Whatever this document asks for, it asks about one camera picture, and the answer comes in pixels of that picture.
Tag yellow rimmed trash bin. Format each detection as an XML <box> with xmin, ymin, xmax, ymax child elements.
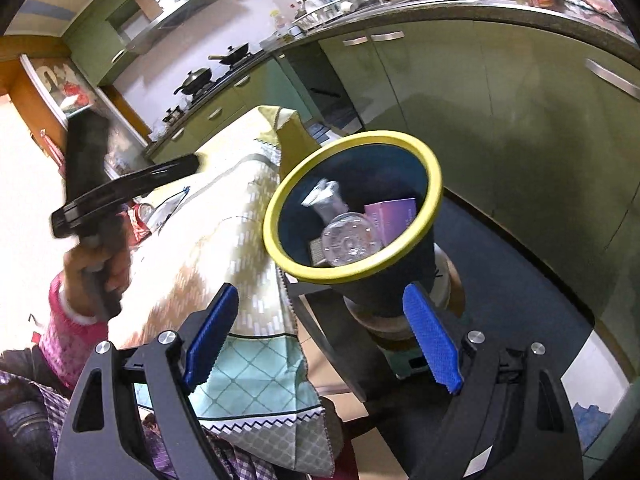
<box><xmin>262</xmin><ymin>131</ymin><xmax>442</xmax><ymax>318</ymax></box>

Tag grey ridged object in bin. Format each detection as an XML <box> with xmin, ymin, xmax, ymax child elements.
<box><xmin>308</xmin><ymin>238</ymin><xmax>329</xmax><ymax>266</ymax></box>

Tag small steel pot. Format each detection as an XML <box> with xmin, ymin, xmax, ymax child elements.
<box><xmin>162</xmin><ymin>106</ymin><xmax>184</xmax><ymax>126</ymax></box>

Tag person left hand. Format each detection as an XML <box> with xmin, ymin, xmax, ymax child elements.
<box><xmin>63</xmin><ymin>214</ymin><xmax>130</xmax><ymax>322</ymax></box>

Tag steel range hood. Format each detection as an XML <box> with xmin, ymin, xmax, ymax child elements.
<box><xmin>107</xmin><ymin>0</ymin><xmax>217</xmax><ymax>55</ymax></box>

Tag cooking oil bottle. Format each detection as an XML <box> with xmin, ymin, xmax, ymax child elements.
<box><xmin>270</xmin><ymin>10</ymin><xmax>288</xmax><ymax>36</ymax></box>

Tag white dish rack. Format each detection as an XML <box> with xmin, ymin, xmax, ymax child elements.
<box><xmin>292</xmin><ymin>0</ymin><xmax>360</xmax><ymax>32</ymax></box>

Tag white snack bag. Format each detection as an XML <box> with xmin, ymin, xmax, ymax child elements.
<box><xmin>145</xmin><ymin>186</ymin><xmax>190</xmax><ymax>234</ymax></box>

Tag red cola can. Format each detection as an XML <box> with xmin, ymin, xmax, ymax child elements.
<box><xmin>125</xmin><ymin>204</ymin><xmax>152</xmax><ymax>249</ymax></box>

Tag black wok with lid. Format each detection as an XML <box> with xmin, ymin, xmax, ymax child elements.
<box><xmin>174</xmin><ymin>67</ymin><xmax>213</xmax><ymax>96</ymax></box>

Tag patterned tablecloth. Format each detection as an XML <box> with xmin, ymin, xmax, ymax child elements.
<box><xmin>108</xmin><ymin>105</ymin><xmax>342</xmax><ymax>477</ymax></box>

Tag purple cardboard box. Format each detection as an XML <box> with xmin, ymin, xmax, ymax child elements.
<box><xmin>364</xmin><ymin>197</ymin><xmax>416</xmax><ymax>246</ymax></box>

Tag black frying pan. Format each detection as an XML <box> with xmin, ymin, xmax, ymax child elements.
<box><xmin>208</xmin><ymin>44</ymin><xmax>250</xmax><ymax>66</ymax></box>

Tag pink sleeve forearm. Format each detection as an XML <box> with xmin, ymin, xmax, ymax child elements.
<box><xmin>39</xmin><ymin>273</ymin><xmax>108</xmax><ymax>390</ymax></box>

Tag green base cabinets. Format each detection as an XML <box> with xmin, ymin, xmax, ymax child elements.
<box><xmin>144</xmin><ymin>6</ymin><xmax>640</xmax><ymax>361</ymax></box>

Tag clear plastic bottle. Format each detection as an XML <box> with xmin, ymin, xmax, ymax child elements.
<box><xmin>302</xmin><ymin>179</ymin><xmax>384</xmax><ymax>266</ymax></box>

